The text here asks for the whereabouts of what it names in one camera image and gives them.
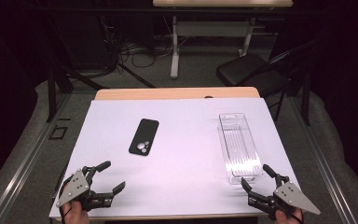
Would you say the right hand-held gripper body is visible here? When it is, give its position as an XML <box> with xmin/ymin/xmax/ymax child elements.
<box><xmin>247</xmin><ymin>174</ymin><xmax>321</xmax><ymax>220</ymax></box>

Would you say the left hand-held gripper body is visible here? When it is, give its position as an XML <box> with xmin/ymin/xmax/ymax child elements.
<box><xmin>56</xmin><ymin>166</ymin><xmax>115</xmax><ymax>213</ymax></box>

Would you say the clear plastic tray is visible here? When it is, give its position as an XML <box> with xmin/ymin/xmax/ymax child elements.
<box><xmin>218</xmin><ymin>112</ymin><xmax>264</xmax><ymax>186</ymax></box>

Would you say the person's right hand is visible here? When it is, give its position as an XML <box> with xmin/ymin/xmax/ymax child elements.
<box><xmin>274</xmin><ymin>208</ymin><xmax>304</xmax><ymax>224</ymax></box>

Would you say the person's left hand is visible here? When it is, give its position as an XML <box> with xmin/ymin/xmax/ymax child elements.
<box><xmin>61</xmin><ymin>200</ymin><xmax>90</xmax><ymax>224</ymax></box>

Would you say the white table board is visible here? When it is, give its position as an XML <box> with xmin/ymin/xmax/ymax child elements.
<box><xmin>48</xmin><ymin>97</ymin><xmax>302</xmax><ymax>218</ymax></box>

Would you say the black metal stand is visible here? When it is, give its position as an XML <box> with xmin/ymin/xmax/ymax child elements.
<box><xmin>45</xmin><ymin>15</ymin><xmax>106</xmax><ymax>123</ymax></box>

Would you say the wooden table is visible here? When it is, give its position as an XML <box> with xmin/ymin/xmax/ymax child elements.
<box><xmin>54</xmin><ymin>87</ymin><xmax>302</xmax><ymax>222</ymax></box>

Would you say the black folding chair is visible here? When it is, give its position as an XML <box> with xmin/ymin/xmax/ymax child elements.
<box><xmin>215</xmin><ymin>40</ymin><xmax>320</xmax><ymax>122</ymax></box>

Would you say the white-legged desk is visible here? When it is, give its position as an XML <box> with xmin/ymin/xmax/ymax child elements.
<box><xmin>152</xmin><ymin>0</ymin><xmax>294</xmax><ymax>79</ymax></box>

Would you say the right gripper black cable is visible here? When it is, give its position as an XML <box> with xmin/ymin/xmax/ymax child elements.
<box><xmin>288</xmin><ymin>207</ymin><xmax>305</xmax><ymax>224</ymax></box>

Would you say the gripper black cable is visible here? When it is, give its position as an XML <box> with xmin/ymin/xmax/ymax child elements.
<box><xmin>50</xmin><ymin>167</ymin><xmax>74</xmax><ymax>224</ymax></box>
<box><xmin>288</xmin><ymin>207</ymin><xmax>305</xmax><ymax>224</ymax></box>

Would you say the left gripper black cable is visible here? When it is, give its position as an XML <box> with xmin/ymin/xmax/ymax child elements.
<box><xmin>50</xmin><ymin>167</ymin><xmax>74</xmax><ymax>224</ymax></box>

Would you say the metal floor rail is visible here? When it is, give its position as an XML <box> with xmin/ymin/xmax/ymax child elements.
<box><xmin>287</xmin><ymin>96</ymin><xmax>358</xmax><ymax>224</ymax></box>
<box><xmin>0</xmin><ymin>94</ymin><xmax>71</xmax><ymax>224</ymax></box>

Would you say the bundle of floor cables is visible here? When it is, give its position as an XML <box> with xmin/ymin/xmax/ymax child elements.
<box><xmin>102</xmin><ymin>15</ymin><xmax>175</xmax><ymax>77</ymax></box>

